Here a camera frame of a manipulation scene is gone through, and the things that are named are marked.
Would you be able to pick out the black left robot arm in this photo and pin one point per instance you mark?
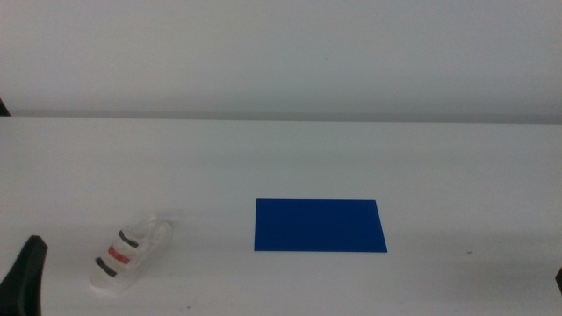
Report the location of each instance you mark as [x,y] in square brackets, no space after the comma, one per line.
[22,281]

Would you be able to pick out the blue rectangular mat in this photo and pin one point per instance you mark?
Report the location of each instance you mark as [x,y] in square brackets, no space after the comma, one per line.
[318,226]

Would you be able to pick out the dark brown background object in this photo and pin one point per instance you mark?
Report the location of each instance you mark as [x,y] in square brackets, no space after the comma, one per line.
[3,110]

